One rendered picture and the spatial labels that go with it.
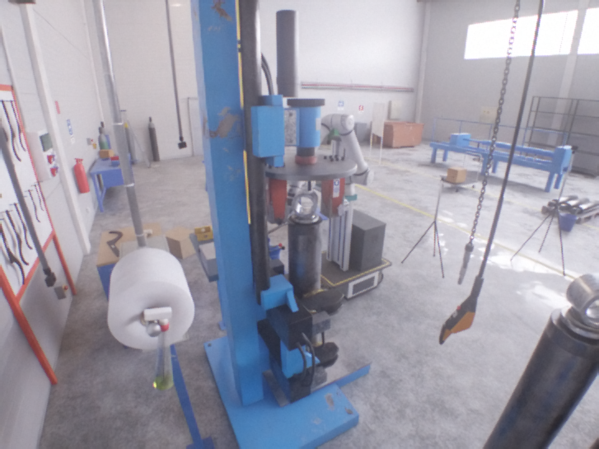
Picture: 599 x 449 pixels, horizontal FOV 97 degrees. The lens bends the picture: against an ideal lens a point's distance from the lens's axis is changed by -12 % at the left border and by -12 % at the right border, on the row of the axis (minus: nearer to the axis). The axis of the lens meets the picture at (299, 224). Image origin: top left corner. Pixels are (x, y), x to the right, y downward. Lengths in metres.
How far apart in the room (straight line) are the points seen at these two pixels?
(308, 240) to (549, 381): 1.28
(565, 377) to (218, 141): 1.66
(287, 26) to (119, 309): 1.36
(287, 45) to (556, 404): 1.87
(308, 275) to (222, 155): 0.91
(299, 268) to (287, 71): 1.11
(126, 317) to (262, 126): 0.87
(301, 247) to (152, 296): 1.02
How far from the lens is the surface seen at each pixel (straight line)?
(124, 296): 1.02
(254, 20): 1.41
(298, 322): 1.67
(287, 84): 1.60
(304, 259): 1.84
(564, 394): 1.49
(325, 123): 2.44
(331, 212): 1.86
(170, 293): 1.03
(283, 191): 1.65
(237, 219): 1.58
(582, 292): 1.32
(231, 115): 1.47
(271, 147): 1.33
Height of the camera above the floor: 2.18
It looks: 24 degrees down
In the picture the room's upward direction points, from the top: straight up
